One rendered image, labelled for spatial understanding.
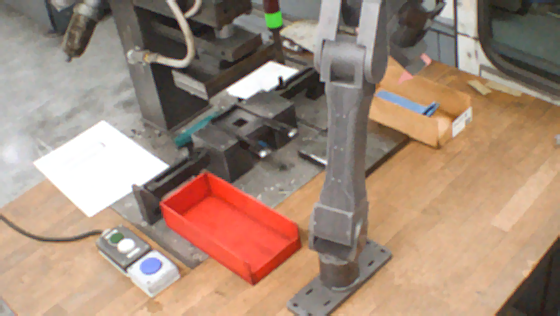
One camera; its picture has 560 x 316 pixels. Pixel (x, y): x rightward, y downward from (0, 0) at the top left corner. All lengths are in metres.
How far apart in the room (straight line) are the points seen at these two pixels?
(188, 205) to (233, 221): 0.10
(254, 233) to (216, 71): 0.31
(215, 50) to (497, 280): 0.66
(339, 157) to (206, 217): 0.39
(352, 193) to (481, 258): 0.28
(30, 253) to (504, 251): 0.91
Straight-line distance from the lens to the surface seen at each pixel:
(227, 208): 1.34
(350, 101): 1.00
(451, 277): 1.17
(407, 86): 1.56
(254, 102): 1.48
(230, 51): 1.27
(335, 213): 1.06
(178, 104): 1.59
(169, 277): 1.23
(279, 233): 1.26
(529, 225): 1.26
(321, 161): 1.39
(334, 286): 1.14
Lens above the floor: 1.77
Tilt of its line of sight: 37 degrees down
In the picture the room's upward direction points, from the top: 11 degrees counter-clockwise
